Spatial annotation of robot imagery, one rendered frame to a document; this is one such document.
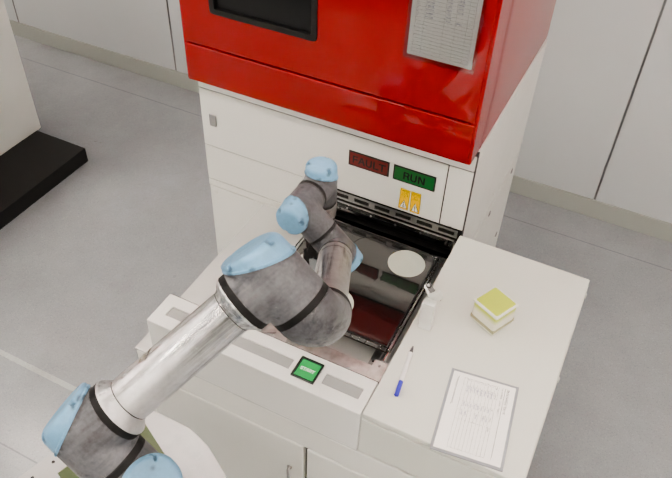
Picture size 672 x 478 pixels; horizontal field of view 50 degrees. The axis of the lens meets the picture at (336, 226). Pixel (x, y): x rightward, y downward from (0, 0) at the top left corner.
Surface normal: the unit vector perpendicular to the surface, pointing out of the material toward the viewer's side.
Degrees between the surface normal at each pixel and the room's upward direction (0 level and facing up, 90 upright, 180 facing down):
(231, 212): 90
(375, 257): 0
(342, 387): 0
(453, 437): 0
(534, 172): 90
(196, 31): 90
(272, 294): 62
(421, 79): 90
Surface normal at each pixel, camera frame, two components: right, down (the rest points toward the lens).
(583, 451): 0.04, -0.74
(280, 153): -0.44, 0.59
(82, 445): 0.11, 0.18
